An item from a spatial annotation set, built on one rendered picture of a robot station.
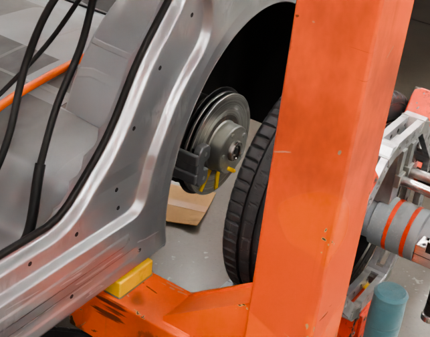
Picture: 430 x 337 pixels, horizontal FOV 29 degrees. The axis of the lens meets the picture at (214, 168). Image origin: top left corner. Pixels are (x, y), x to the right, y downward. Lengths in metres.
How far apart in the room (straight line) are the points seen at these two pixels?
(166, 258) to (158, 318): 1.33
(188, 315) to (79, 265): 0.29
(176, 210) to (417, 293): 1.07
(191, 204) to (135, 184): 1.72
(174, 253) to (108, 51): 1.44
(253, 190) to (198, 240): 1.51
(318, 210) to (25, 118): 0.89
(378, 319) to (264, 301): 0.48
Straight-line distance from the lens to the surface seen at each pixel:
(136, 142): 1.94
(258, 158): 2.04
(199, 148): 2.33
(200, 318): 2.00
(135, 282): 2.16
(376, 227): 2.20
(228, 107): 2.44
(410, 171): 2.20
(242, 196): 2.05
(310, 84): 1.54
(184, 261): 3.40
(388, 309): 2.19
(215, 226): 3.62
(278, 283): 1.77
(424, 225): 2.18
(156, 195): 2.06
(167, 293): 2.16
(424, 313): 2.12
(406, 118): 2.20
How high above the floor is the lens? 2.05
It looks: 31 degrees down
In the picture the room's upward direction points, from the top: 7 degrees clockwise
